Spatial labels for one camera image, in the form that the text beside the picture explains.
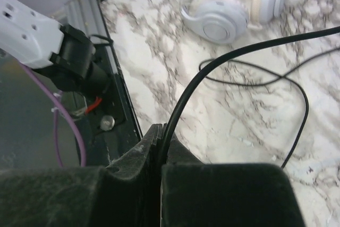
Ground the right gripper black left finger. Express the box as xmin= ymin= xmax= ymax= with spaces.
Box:
xmin=1 ymin=124 xmax=162 ymax=226

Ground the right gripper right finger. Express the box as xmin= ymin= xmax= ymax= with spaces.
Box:
xmin=160 ymin=136 xmax=305 ymax=226

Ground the white over-ear headphones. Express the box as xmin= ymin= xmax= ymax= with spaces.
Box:
xmin=180 ymin=0 xmax=285 ymax=45

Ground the black headphone cable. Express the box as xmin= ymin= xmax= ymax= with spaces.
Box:
xmin=158 ymin=26 xmax=340 ymax=169

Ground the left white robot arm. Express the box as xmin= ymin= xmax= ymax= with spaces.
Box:
xmin=1 ymin=0 xmax=112 ymax=98

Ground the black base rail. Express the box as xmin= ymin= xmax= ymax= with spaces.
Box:
xmin=75 ymin=34 xmax=142 ymax=166

